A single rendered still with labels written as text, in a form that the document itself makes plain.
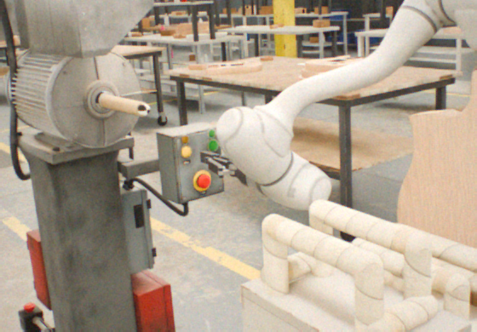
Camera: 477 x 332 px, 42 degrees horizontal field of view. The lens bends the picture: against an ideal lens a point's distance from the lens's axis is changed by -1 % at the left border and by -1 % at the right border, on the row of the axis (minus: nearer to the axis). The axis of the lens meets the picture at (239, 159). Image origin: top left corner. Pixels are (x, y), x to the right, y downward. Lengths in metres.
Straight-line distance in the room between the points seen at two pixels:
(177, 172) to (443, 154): 0.89
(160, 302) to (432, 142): 1.20
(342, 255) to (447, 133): 0.38
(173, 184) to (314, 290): 0.97
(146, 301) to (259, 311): 1.15
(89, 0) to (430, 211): 0.75
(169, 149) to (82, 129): 0.27
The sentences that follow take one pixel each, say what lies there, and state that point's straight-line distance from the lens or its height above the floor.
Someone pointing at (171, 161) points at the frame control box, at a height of 1.05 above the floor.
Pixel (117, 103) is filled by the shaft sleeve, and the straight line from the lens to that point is 1.50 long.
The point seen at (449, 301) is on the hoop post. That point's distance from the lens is 0.85.
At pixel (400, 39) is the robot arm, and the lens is 1.46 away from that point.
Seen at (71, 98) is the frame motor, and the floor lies 1.27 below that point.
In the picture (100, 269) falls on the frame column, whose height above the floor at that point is 0.73.
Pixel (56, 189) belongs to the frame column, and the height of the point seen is 1.00.
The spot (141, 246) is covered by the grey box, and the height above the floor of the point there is 0.74.
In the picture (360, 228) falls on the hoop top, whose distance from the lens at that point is 0.80.
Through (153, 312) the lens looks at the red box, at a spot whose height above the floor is 0.54.
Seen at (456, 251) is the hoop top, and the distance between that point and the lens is 0.93.
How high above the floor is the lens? 1.50
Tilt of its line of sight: 15 degrees down
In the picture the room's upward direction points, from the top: 4 degrees counter-clockwise
